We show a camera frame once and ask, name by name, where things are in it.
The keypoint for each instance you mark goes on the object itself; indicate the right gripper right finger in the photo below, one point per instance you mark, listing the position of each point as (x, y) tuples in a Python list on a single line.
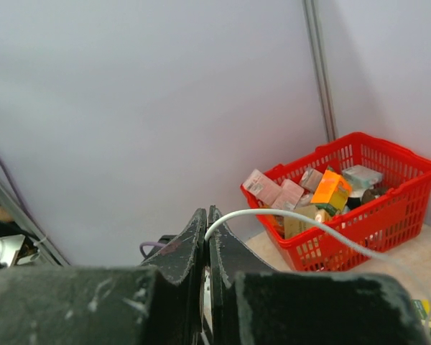
[(253, 303)]

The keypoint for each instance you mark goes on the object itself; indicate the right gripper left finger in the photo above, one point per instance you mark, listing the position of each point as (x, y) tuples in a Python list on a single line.
[(155, 302)]

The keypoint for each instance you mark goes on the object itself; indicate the brown cardboard box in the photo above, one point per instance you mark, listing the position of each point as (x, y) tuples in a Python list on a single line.
[(294, 226)]

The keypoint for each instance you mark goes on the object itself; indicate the pink clear box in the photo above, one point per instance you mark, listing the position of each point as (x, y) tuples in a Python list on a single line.
[(283, 196)]

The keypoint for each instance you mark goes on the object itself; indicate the orange box in basket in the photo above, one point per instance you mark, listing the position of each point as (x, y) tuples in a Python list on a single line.
[(332, 193)]

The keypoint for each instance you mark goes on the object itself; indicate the brown round tape roll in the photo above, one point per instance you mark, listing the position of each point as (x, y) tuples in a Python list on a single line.
[(372, 194)]

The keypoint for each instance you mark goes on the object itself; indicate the teal white box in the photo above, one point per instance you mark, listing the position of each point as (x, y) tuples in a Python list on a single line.
[(361, 177)]

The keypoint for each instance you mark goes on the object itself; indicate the red plastic shopping basket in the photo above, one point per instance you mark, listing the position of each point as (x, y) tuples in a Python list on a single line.
[(394, 218)]

